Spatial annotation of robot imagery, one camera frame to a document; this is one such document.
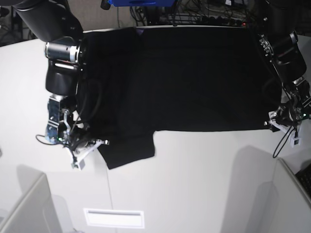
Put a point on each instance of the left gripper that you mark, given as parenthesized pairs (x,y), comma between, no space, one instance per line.
(284,118)

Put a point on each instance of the grey partition panel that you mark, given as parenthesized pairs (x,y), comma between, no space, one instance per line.
(34,211)
(265,196)

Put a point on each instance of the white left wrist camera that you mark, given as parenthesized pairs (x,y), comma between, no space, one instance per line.
(295,141)

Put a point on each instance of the grey right partition panel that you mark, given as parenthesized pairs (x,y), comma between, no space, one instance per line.
(265,196)

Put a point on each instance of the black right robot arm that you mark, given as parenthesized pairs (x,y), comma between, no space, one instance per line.
(74,99)

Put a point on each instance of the black T-shirt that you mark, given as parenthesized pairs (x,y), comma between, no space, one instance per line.
(193,79)

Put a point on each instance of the black keyboard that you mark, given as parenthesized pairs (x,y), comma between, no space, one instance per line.
(304,177)

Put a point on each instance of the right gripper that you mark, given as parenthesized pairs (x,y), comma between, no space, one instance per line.
(81,143)

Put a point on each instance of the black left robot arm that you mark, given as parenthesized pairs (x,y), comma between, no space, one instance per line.
(277,39)

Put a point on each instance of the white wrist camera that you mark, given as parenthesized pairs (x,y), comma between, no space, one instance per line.
(78,164)
(295,141)

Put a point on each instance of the blue box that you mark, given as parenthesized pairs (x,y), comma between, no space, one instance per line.
(145,3)

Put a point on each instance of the grey left partition panel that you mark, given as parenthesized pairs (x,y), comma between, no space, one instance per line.
(34,211)

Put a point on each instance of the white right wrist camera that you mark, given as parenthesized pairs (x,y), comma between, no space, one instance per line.
(78,164)

